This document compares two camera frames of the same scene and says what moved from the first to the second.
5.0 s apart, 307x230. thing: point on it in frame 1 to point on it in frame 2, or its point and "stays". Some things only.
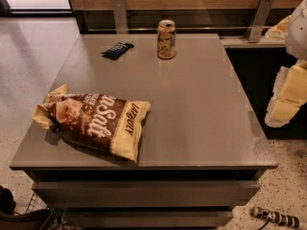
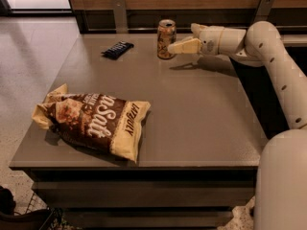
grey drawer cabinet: [201, 151] stays
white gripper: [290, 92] to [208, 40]
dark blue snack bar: [117, 51] stays
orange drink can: [167, 39] stays
